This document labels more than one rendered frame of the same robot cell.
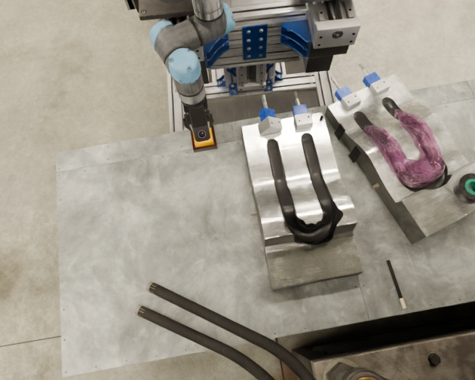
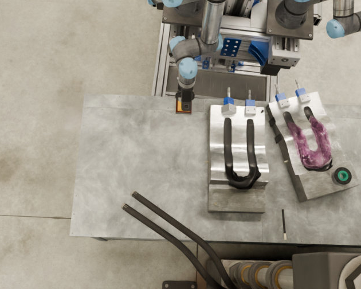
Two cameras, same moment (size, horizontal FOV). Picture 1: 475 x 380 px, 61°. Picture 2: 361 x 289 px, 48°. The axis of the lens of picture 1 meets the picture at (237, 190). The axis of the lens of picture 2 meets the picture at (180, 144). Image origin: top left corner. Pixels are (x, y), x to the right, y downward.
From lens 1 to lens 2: 0.70 m
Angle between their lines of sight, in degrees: 3
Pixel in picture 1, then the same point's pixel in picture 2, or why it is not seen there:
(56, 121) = (65, 55)
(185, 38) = (192, 50)
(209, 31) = (206, 49)
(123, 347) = (109, 226)
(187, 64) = (190, 69)
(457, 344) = not seen: hidden behind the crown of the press
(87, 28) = not seen: outside the picture
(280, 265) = (216, 197)
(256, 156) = (216, 127)
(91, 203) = (103, 132)
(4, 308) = (3, 188)
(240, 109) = (207, 81)
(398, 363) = not seen: hidden behind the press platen
